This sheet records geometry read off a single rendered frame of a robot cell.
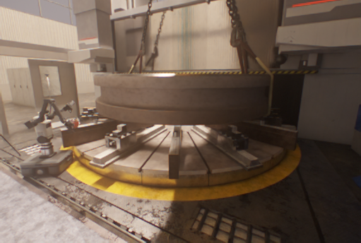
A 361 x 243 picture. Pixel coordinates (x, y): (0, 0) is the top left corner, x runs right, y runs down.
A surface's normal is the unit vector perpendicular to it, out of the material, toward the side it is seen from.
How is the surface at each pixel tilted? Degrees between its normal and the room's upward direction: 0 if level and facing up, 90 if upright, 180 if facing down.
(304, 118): 90
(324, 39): 90
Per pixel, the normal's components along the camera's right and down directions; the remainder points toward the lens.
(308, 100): -0.45, 0.17
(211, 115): 0.20, 0.18
